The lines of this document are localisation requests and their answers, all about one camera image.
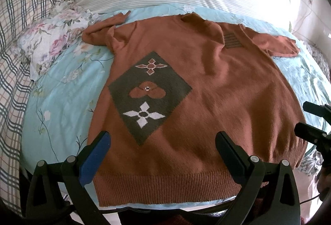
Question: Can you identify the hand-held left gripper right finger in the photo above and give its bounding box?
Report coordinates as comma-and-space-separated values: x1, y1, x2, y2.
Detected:
215, 131, 302, 225

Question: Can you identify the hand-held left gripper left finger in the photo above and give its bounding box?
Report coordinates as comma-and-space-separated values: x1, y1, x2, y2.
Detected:
26, 130, 112, 225

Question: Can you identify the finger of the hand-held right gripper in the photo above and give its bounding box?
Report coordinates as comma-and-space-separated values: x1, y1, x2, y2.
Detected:
295, 123, 328, 146
302, 101, 331, 122

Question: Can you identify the brown knit sweater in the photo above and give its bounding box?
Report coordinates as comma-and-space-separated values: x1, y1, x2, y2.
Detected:
82, 12, 308, 207

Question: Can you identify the light blue floral bedsheet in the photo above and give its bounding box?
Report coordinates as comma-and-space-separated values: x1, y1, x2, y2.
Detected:
21, 3, 329, 212

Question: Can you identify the plaid blanket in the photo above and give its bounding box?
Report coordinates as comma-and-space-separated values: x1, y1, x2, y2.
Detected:
0, 0, 75, 216

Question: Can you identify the white pink floral cloth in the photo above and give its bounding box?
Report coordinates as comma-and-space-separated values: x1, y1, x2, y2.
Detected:
12, 1, 101, 82

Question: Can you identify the thin black cable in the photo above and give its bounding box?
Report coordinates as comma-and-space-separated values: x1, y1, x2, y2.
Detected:
300, 196, 322, 205

